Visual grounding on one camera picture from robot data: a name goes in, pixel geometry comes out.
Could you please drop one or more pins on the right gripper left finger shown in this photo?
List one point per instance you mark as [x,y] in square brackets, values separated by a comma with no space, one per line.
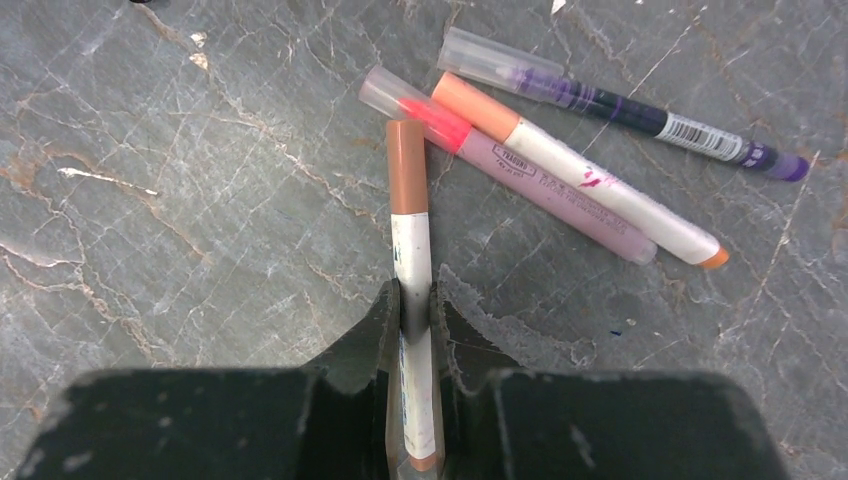
[325,419]

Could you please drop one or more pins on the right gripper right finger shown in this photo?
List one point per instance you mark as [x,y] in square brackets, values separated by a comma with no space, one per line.
[503,421]

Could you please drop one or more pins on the orange cap white marker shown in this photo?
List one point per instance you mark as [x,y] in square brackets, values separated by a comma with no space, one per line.
[668,230]

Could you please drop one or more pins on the red cap pink marker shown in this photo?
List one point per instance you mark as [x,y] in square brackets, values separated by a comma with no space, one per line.
[394,97]

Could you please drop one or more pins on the brown cap white marker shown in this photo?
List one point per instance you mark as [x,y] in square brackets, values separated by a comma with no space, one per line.
[411,255]

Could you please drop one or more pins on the purple gel pen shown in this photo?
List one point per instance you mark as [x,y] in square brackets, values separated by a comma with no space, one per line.
[477,58]

